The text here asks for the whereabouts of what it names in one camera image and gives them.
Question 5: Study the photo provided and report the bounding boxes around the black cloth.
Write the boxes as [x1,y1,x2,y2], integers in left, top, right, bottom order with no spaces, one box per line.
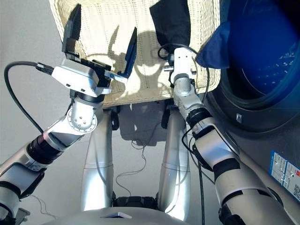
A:
[149,0,192,49]

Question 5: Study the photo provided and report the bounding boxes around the pale woven basket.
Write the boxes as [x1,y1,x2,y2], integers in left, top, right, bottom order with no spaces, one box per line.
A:
[48,0,222,109]

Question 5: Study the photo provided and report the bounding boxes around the silver robot leg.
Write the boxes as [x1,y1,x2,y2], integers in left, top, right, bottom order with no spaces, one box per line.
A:
[158,106,190,221]
[81,110,114,210]

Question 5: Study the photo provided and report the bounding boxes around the blue energy label sticker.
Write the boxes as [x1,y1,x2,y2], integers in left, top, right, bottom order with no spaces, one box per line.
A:
[268,150,300,202]

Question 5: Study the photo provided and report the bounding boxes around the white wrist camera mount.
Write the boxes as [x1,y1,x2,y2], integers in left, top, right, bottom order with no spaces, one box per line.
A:
[51,58,112,98]
[173,47,196,80]

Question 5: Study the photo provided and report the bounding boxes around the blue cloth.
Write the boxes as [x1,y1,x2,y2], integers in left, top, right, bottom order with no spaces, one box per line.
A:
[196,21,235,70]

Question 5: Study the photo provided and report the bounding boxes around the grey washing machine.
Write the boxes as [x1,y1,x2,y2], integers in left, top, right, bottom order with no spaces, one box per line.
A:
[201,0,300,225]

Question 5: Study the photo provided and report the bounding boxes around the silver robot torso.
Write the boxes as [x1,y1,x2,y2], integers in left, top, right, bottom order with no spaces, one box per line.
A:
[44,195,188,225]

